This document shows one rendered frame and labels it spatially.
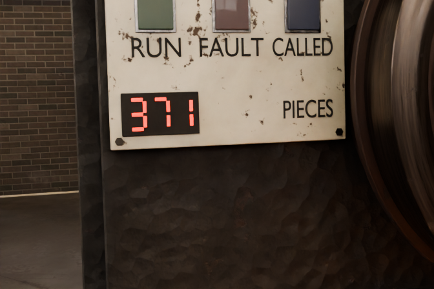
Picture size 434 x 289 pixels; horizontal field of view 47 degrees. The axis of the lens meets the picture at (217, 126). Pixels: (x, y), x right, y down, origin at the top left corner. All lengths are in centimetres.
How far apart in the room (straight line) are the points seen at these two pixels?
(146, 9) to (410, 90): 26
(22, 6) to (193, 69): 617
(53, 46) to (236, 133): 606
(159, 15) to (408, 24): 24
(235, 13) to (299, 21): 7
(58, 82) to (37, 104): 37
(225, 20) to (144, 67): 10
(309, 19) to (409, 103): 16
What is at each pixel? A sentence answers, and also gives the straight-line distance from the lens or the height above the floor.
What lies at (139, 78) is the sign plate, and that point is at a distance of 52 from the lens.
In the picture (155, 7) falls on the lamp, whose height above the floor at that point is 120.
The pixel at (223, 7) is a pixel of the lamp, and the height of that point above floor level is 120.
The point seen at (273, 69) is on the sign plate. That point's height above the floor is 114.
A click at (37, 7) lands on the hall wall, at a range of 664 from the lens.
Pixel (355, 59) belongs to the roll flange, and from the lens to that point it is 51.
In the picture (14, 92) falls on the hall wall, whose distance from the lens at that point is 658.
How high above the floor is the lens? 111
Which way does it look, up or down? 3 degrees down
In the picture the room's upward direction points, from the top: 2 degrees counter-clockwise
